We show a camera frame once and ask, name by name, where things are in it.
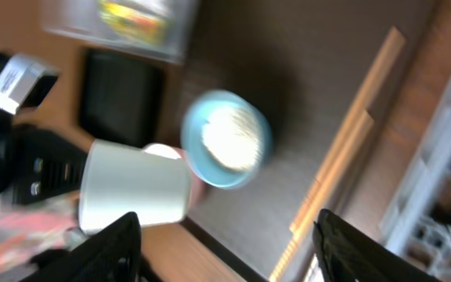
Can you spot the wooden chopstick right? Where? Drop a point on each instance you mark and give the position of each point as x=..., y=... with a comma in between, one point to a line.
x=317, y=198

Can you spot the brown serving tray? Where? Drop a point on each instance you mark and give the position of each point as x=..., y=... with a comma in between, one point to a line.
x=301, y=63

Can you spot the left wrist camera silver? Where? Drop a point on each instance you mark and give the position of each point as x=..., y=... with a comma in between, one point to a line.
x=24, y=82

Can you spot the wooden chopstick left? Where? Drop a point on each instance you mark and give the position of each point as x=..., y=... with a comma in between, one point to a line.
x=370, y=87

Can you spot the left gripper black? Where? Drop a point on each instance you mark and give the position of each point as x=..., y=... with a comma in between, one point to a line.
x=35, y=163

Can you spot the wooden chopstick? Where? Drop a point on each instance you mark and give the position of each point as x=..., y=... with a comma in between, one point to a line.
x=370, y=87
x=317, y=198

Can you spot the green yellow snack wrapper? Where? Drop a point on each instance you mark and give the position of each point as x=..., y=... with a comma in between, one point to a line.
x=145, y=21

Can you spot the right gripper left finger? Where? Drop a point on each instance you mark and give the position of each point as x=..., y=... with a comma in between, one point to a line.
x=113, y=254

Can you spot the light blue rice bowl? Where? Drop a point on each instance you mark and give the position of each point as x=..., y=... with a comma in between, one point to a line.
x=226, y=139

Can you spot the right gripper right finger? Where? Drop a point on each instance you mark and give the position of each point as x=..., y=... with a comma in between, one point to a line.
x=346, y=254

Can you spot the grey dishwasher rack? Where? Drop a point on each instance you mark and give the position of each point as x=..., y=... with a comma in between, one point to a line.
x=417, y=224

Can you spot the black plastic tray bin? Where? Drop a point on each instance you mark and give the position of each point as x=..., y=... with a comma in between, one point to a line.
x=120, y=98

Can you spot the clear plastic waste bin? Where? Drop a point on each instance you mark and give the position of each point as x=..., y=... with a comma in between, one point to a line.
x=80, y=19

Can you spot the white cup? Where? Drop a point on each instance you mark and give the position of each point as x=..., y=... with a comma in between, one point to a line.
x=118, y=179

